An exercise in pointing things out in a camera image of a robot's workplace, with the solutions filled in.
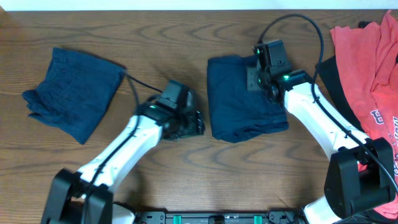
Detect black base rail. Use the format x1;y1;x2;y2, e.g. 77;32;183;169
111;203;312;224

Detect red t-shirt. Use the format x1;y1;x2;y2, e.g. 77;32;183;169
330;9;398;220

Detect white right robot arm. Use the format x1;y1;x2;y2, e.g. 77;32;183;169
246;66;396;223

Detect folded navy blue shorts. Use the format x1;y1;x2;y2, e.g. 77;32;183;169
22;48;125;144

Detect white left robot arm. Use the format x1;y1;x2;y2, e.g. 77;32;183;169
41;102;205;224

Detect navy blue shorts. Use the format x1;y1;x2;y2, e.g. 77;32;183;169
22;48;125;144
207;55;289;143

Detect black garment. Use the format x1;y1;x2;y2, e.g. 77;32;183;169
320;22;384;136

